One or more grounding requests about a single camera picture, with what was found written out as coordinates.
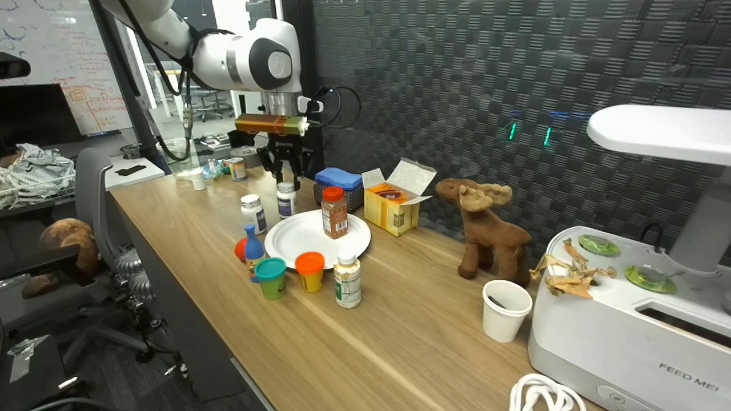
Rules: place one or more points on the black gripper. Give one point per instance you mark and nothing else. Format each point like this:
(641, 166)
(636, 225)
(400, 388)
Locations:
(287, 149)

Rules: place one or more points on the white pill bottle blue label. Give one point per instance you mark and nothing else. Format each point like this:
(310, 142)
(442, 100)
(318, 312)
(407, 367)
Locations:
(287, 203)
(254, 216)

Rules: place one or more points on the spice jar orange lid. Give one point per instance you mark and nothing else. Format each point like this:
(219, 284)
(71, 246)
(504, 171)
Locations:
(334, 219)

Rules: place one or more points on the supplement bottle green label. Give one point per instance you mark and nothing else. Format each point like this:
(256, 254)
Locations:
(349, 283)

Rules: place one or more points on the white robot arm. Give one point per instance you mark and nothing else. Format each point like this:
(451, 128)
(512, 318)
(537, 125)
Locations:
(252, 60)

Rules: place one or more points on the white paper plate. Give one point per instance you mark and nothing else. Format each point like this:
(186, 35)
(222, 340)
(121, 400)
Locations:
(298, 240)

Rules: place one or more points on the small jar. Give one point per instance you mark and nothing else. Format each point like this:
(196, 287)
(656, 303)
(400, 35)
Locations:
(239, 171)

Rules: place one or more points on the grey mesh basket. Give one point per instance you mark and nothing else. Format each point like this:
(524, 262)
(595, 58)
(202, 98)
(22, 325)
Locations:
(355, 199)

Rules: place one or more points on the small clear cup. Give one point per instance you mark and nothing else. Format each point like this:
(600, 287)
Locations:
(197, 181)

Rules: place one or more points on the red green toy ball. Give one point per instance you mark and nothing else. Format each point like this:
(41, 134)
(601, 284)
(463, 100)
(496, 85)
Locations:
(239, 249)

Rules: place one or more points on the green tub teal lid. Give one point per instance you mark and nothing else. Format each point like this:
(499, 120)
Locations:
(271, 276)

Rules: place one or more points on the yellow tea box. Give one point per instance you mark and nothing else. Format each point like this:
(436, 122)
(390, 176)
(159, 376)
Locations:
(390, 214)

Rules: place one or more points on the black stand pole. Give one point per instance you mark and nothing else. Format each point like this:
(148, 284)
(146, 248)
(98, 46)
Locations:
(129, 83)

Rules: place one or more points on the brown moose plush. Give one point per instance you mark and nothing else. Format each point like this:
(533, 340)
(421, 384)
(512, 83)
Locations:
(492, 237)

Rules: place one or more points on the brown round plush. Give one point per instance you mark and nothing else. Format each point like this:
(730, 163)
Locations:
(70, 237)

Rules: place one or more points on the crumpled grey cloth pile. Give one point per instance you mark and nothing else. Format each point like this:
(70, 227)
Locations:
(38, 179)

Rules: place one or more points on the white paper cup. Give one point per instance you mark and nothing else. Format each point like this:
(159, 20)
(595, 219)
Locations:
(505, 312)

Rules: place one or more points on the black device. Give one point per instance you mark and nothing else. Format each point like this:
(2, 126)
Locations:
(12, 64)

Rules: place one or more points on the dried plant leaves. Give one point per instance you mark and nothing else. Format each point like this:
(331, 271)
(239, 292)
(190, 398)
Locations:
(568, 287)

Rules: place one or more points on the white hydroponic planter with lamp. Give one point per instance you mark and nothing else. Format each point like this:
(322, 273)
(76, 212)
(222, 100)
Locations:
(608, 344)

